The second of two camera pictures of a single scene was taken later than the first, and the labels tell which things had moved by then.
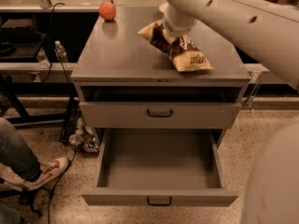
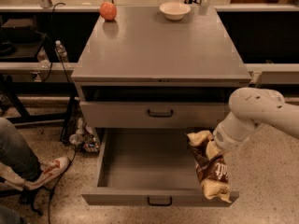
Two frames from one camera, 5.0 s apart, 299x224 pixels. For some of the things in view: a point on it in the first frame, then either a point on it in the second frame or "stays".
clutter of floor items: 85,137 stays
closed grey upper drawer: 158,115 stays
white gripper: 177,27 → 224,139
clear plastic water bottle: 61,51 stays
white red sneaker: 50,170 stays
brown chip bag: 182,52 → 210,165
